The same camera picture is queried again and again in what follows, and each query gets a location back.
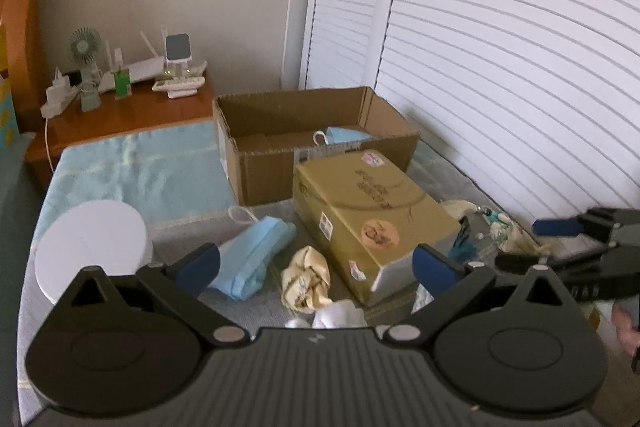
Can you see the brown cardboard box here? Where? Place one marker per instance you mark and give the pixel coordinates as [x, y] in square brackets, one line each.
[260, 177]

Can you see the pale yellow cloth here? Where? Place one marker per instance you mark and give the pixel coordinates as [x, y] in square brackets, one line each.
[305, 277]

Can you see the white power strip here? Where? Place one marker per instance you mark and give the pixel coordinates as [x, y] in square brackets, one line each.
[57, 107]

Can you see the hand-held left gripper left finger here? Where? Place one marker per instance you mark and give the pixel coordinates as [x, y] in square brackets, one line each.
[200, 264]

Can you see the white charger plug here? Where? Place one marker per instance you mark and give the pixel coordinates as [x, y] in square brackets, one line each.
[60, 84]

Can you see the blue face mask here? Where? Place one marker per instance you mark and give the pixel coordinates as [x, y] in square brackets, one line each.
[345, 134]
[255, 252]

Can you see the yellow tissue box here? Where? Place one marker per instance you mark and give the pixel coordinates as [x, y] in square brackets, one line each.
[360, 207]

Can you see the wooden headboard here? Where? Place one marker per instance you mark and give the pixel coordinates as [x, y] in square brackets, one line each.
[20, 7]

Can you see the small green bottle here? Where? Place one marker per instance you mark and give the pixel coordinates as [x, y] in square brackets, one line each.
[122, 84]

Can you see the white desk smart display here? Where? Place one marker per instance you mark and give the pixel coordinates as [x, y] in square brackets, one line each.
[176, 47]

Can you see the wooden nightstand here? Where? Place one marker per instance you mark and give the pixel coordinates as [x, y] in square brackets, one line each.
[150, 107]

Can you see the light blue towel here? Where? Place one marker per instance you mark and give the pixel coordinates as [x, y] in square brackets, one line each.
[150, 167]

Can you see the person's right hand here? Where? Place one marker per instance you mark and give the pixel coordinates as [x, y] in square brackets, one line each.
[625, 327]

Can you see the white router with antennas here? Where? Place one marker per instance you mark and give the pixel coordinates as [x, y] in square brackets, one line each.
[145, 69]

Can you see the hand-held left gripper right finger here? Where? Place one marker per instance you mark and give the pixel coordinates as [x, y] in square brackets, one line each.
[435, 269]

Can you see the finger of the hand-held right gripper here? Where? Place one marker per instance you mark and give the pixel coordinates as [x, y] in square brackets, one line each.
[520, 262]
[555, 227]

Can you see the cream pouch with green print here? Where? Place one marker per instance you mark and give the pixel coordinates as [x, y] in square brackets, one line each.
[517, 237]

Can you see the white remote control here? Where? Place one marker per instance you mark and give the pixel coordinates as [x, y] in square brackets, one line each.
[175, 83]

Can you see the clear jar with white lid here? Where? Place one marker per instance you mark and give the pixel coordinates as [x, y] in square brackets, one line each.
[90, 242]

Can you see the grey checked blanket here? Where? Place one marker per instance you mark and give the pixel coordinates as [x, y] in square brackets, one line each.
[172, 237]

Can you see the small green desk fan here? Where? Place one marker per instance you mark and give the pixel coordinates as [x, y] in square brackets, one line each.
[84, 44]

